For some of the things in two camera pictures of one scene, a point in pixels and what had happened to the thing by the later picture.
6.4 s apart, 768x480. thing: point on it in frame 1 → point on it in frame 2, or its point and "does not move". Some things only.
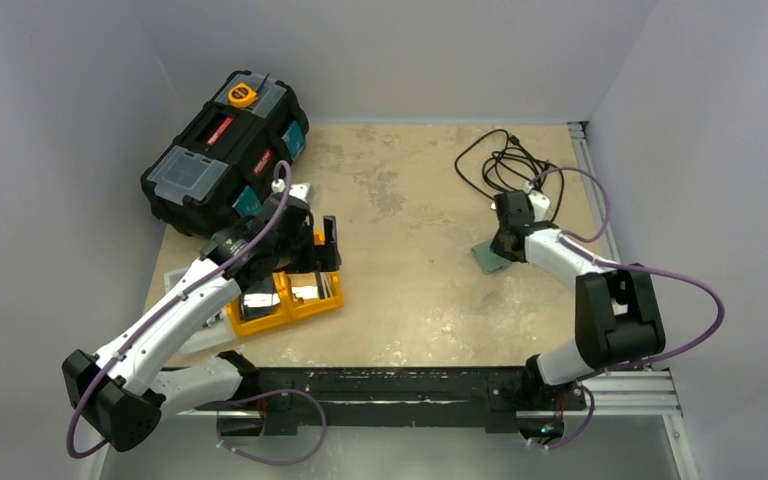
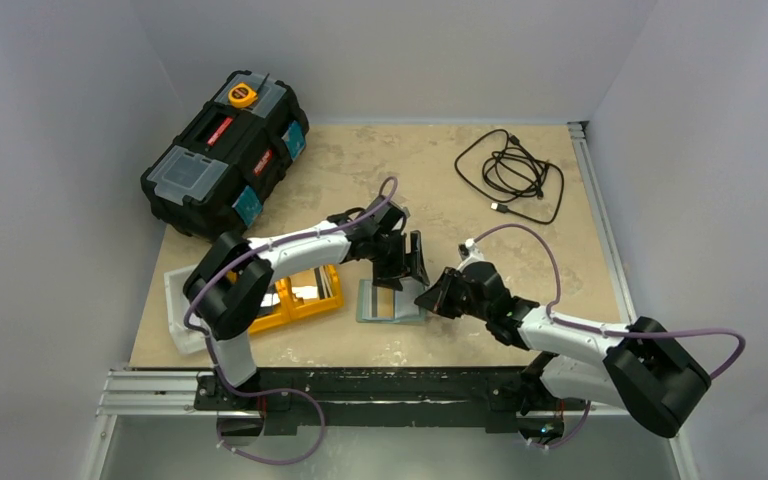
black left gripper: x=321 y=257 → x=405 y=263
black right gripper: x=504 y=234 → x=458 y=292
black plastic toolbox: x=230 y=155 does not move
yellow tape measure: x=242 y=96 does not move
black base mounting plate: x=396 y=400 does not move
